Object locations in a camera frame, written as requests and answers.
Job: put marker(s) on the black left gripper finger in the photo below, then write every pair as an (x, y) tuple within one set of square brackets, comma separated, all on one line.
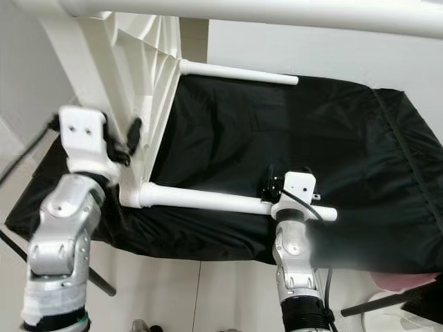
[(134, 136)]

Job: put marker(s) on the white plastic table top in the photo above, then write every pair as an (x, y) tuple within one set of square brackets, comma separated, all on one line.
[(104, 69)]

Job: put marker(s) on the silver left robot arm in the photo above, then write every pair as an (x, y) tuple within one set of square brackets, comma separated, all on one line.
[(66, 228)]

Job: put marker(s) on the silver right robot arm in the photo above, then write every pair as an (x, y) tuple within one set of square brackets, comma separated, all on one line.
[(294, 263)]

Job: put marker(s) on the black cloth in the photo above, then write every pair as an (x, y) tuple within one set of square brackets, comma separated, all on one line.
[(249, 138)]

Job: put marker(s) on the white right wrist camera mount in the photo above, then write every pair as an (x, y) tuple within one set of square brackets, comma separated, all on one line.
[(297, 187)]

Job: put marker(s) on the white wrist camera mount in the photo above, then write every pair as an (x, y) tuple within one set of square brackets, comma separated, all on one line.
[(83, 135), (297, 187)]

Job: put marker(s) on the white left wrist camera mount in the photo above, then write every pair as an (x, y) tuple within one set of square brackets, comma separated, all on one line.
[(83, 135)]

